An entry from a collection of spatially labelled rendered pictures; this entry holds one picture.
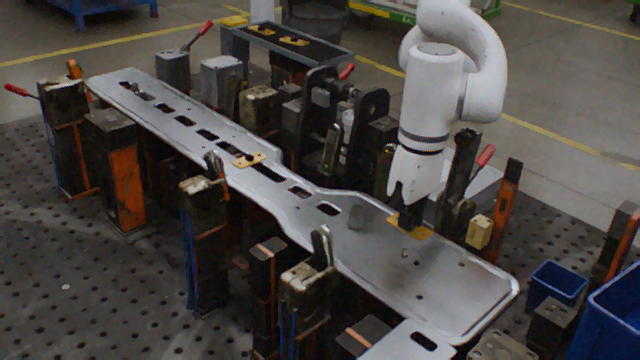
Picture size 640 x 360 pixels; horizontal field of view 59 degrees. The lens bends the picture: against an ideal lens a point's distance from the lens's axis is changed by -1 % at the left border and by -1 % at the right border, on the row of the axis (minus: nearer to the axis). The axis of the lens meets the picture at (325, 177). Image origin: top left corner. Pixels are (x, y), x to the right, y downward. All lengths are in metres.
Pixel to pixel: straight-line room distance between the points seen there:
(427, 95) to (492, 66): 0.11
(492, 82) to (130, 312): 0.96
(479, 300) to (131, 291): 0.84
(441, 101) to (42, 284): 1.08
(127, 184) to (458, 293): 0.92
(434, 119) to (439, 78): 0.07
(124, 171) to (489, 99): 0.98
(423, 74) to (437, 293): 0.39
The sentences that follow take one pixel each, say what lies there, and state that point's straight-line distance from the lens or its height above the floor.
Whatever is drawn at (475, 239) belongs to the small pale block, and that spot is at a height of 1.03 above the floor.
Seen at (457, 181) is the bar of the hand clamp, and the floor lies 1.11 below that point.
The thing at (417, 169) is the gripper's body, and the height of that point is 1.22.
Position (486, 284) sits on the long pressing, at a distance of 1.08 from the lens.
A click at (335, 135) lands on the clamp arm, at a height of 1.08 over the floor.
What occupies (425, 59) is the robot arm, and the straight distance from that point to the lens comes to 0.87.
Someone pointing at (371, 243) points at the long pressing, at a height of 1.00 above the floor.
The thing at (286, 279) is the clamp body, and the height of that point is 1.04.
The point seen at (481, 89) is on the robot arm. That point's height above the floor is 1.36.
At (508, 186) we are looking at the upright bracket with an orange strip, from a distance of 1.09.
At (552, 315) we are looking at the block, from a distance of 0.95.
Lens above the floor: 1.69
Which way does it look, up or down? 32 degrees down
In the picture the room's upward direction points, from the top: 4 degrees clockwise
